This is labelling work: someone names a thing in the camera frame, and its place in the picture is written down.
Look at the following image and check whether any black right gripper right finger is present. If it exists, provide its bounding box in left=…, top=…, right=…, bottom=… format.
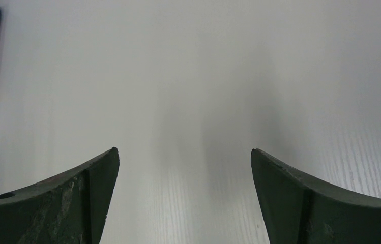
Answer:
left=251, top=149, right=381, bottom=243

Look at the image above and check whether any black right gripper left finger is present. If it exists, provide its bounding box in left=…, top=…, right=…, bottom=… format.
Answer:
left=0, top=148, right=120, bottom=243

